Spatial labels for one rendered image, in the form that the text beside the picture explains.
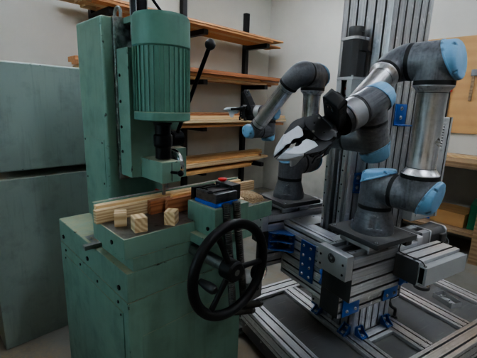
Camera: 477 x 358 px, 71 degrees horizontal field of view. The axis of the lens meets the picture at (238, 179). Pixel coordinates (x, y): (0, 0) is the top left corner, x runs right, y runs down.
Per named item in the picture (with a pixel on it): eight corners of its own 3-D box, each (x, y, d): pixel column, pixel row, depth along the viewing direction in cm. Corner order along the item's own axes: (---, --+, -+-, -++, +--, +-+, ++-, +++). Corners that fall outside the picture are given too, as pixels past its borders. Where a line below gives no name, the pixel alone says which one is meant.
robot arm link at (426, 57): (399, 204, 121) (421, 44, 109) (444, 214, 110) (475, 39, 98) (382, 209, 113) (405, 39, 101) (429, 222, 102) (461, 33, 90)
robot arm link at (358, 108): (374, 111, 74) (348, 88, 77) (360, 119, 72) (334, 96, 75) (360, 132, 81) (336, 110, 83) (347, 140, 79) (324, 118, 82)
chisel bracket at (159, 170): (162, 189, 106) (162, 163, 104) (140, 180, 115) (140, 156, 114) (182, 185, 111) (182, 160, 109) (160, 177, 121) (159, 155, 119)
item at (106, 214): (96, 224, 97) (95, 211, 96) (94, 222, 98) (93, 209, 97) (253, 190, 143) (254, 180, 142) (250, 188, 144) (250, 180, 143)
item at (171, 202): (167, 214, 107) (167, 199, 106) (165, 213, 108) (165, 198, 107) (214, 204, 121) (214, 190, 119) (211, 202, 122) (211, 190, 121)
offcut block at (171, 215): (168, 220, 102) (167, 207, 101) (178, 221, 102) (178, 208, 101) (164, 225, 98) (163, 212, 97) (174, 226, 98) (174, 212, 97)
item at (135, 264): (133, 272, 90) (133, 258, 90) (101, 247, 105) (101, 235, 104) (238, 236, 118) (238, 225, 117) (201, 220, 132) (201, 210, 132)
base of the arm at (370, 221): (368, 219, 134) (371, 196, 132) (402, 232, 121) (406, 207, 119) (341, 225, 126) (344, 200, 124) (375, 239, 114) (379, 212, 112)
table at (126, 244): (141, 275, 81) (140, 252, 80) (92, 237, 102) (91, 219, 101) (292, 221, 123) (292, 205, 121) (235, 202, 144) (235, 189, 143)
